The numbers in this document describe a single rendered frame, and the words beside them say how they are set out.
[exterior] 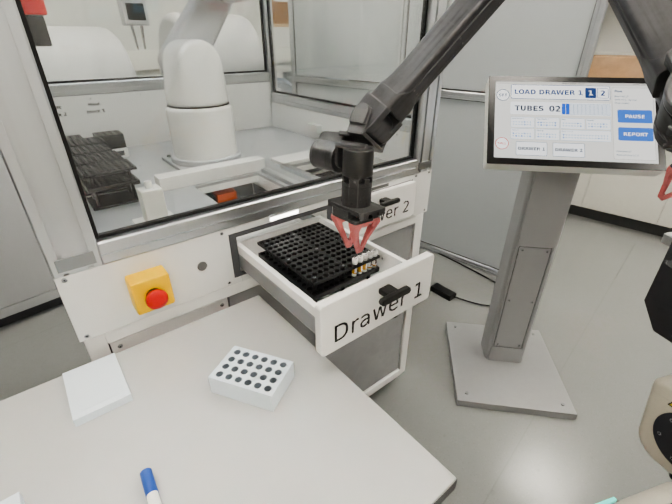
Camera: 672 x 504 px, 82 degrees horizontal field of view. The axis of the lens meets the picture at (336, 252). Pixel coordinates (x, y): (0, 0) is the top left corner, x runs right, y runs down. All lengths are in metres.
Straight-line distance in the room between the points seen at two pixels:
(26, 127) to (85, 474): 0.51
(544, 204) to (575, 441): 0.89
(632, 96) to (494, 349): 1.07
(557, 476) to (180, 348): 1.33
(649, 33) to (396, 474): 0.67
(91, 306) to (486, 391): 1.47
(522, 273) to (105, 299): 1.40
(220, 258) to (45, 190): 0.34
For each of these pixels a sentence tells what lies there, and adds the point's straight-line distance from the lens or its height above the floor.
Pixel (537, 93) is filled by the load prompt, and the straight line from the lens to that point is 1.50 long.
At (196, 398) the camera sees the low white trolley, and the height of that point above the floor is 0.76.
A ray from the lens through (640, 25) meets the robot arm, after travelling 0.68.
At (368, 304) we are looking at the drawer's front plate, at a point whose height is 0.89.
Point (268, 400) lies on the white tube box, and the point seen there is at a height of 0.79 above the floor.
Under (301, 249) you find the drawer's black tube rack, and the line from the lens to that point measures 0.86.
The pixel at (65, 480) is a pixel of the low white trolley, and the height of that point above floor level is 0.76.
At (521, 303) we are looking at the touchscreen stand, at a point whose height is 0.36.
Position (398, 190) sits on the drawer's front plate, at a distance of 1.17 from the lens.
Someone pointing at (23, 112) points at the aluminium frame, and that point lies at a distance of 0.75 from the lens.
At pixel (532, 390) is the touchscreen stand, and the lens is 1.89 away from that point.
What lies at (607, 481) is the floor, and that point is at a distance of 1.78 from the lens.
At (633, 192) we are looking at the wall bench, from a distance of 3.65.
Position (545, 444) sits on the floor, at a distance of 1.77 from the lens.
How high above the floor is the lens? 1.31
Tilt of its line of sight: 29 degrees down
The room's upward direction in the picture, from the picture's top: straight up
